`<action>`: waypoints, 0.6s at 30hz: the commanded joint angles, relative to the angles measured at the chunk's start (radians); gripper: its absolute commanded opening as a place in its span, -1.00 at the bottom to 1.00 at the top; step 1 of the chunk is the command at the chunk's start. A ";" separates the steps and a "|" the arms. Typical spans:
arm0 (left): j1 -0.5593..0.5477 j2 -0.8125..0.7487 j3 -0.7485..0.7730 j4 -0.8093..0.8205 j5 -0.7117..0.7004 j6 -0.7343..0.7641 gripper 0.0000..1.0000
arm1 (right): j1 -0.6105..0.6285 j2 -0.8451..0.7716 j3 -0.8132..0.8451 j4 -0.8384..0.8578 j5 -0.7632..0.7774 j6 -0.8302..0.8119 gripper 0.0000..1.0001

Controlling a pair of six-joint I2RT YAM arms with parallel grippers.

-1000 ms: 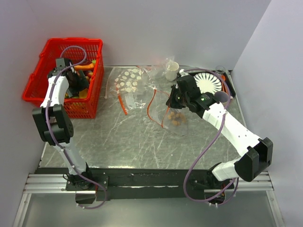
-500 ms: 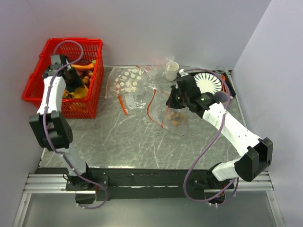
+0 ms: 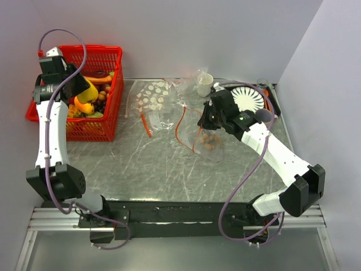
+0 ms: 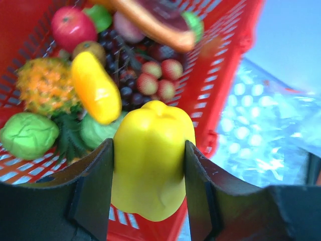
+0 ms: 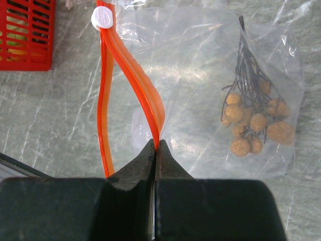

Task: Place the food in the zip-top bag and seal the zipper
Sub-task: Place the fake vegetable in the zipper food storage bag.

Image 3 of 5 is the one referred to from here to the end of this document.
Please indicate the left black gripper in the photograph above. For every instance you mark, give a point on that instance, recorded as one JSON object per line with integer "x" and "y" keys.
{"x": 82, "y": 85}

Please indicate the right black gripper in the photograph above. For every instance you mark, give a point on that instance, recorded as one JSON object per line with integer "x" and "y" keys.
{"x": 205, "y": 124}

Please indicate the brown longan bunch toy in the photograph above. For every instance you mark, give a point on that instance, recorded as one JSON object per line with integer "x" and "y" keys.
{"x": 210, "y": 141}

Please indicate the clear zip bag orange zipper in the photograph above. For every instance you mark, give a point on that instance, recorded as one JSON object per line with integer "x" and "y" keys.
{"x": 188, "y": 133}

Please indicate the yellow bell pepper toy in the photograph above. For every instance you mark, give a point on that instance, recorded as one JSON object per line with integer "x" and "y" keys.
{"x": 84, "y": 101}

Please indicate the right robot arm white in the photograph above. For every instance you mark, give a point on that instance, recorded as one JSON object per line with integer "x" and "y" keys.
{"x": 304, "y": 182}

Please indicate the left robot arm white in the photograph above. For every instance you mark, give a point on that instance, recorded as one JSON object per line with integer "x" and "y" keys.
{"x": 53, "y": 178}

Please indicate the crumpled clear plastic bag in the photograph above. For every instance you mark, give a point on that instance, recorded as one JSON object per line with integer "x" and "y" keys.
{"x": 186, "y": 89}

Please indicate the polka dot zip bag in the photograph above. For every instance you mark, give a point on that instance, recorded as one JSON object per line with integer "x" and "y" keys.
{"x": 150, "y": 96}

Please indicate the striped white plate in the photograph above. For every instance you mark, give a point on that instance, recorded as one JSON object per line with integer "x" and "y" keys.
{"x": 247, "y": 98}

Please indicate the cream ceramic mug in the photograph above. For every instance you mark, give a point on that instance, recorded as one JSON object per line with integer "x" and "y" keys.
{"x": 204, "y": 84}

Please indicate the beige mug purple inside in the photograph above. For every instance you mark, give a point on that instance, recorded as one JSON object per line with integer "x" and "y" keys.
{"x": 265, "y": 116}

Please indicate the spiky yellow fruit toy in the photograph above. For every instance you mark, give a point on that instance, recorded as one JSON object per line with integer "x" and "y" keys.
{"x": 74, "y": 112}

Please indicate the orange plastic spoon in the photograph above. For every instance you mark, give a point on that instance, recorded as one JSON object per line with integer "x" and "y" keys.
{"x": 268, "y": 104}

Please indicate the clear drinking glass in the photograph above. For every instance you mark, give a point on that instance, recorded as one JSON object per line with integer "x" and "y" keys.
{"x": 262, "y": 84}

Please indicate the black serving tray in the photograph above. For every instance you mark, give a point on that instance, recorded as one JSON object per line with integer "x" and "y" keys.
{"x": 277, "y": 110}

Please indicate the red plastic basket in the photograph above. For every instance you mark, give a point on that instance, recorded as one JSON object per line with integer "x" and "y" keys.
{"x": 99, "y": 61}

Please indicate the dark grape bunch toy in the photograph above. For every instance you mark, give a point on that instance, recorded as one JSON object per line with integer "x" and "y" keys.
{"x": 100, "y": 103}

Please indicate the green fruit toy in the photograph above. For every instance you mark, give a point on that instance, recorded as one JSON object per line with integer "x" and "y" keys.
{"x": 95, "y": 115}

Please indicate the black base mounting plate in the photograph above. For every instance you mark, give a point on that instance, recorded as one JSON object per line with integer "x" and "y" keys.
{"x": 145, "y": 219}

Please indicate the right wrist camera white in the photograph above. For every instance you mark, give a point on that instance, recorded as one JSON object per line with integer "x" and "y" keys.
{"x": 216, "y": 87}

